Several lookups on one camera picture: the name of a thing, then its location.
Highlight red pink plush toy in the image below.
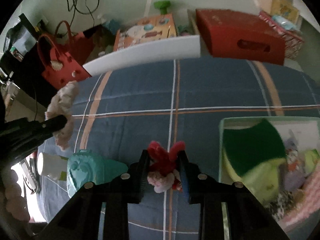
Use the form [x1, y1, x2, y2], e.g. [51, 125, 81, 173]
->
[147, 141, 185, 193]

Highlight pink white fuzzy sock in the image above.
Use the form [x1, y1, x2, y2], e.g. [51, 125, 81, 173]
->
[283, 171, 319, 227]

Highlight orange picture box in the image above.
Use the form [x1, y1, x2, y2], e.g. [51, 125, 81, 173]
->
[113, 14, 177, 51]

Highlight pink satin scrunchie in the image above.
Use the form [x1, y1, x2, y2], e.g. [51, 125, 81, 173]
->
[45, 81, 79, 151]

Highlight white foam board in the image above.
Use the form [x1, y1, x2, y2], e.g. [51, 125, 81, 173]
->
[83, 35, 201, 76]

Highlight black monitor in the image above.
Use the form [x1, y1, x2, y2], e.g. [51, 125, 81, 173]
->
[1, 13, 38, 59]

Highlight blue water bottle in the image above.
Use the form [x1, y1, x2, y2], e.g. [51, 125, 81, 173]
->
[100, 15, 120, 35]

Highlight green dumbbell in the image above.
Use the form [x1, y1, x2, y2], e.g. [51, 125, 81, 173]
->
[153, 0, 171, 15]

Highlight purple snack pouch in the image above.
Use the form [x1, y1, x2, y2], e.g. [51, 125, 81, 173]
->
[283, 129, 305, 192]

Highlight beige gift bag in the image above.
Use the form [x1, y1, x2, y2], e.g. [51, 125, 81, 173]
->
[259, 0, 299, 24]

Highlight white tray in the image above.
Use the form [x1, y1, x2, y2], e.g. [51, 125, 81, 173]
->
[219, 116, 319, 239]

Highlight patterned pink gift box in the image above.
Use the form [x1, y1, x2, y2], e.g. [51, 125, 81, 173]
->
[259, 11, 304, 60]

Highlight green yellow sponge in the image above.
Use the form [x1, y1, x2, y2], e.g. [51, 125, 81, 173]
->
[221, 119, 286, 204]

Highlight blue plaid table cloth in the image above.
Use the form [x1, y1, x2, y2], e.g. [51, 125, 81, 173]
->
[35, 56, 319, 239]

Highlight teal tissue pack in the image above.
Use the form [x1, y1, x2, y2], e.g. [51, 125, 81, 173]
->
[67, 150, 128, 197]

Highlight red felt handbag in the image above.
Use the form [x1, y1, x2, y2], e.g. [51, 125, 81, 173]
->
[37, 21, 95, 90]

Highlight red cardboard box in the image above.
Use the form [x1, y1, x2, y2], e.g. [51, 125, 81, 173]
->
[196, 9, 285, 65]

